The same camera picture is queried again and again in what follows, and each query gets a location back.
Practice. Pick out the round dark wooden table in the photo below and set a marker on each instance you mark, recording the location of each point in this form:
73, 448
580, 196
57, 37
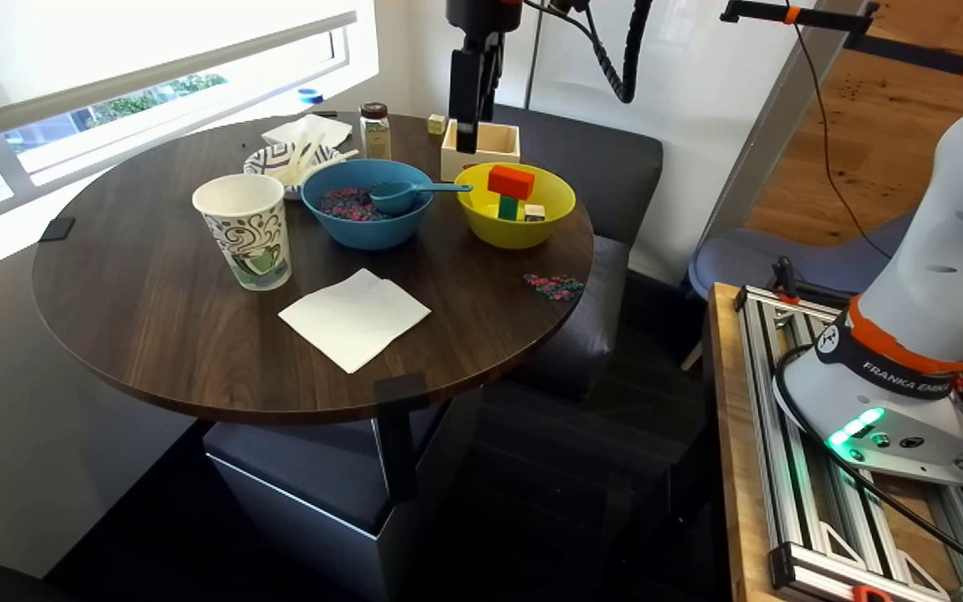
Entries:
136, 287

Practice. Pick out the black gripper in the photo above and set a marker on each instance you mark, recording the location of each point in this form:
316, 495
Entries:
475, 63

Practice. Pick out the glass spice jar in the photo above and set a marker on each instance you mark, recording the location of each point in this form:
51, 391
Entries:
377, 127

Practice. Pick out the green block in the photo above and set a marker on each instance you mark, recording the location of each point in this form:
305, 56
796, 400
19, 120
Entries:
507, 207

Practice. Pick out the aluminium frame robot base table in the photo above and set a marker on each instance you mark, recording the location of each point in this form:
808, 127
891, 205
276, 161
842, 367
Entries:
803, 526

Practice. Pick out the blue plastic scoop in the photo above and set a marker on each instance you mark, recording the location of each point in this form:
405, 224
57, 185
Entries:
398, 198

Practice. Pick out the camera tripod stand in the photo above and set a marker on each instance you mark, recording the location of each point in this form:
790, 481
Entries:
834, 161

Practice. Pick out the light wooden box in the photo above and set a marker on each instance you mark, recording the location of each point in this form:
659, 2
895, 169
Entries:
494, 142

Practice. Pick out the white paper napkin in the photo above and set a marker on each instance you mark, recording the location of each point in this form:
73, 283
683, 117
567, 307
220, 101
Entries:
356, 318

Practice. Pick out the small wooden cube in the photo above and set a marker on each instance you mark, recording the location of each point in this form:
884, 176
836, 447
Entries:
435, 123

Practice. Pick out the yellow block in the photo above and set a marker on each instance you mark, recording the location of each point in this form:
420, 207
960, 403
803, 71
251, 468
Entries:
534, 212

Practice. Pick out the blue bowl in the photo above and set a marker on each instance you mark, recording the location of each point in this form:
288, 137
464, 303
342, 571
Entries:
342, 201

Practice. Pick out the patterned paper cup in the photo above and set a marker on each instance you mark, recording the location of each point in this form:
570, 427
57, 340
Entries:
249, 224

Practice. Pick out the grey upholstered bench seat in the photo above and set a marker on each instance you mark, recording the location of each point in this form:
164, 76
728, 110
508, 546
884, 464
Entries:
612, 176

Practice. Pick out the red block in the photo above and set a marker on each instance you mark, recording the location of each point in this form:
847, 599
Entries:
508, 182

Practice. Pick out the scattered colourful sprinkles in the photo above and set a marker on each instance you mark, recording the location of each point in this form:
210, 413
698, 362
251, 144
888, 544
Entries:
557, 286

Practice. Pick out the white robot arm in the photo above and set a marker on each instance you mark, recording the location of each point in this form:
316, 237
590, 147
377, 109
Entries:
881, 383

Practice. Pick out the yellow bowl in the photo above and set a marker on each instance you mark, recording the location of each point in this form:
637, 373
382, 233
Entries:
480, 207

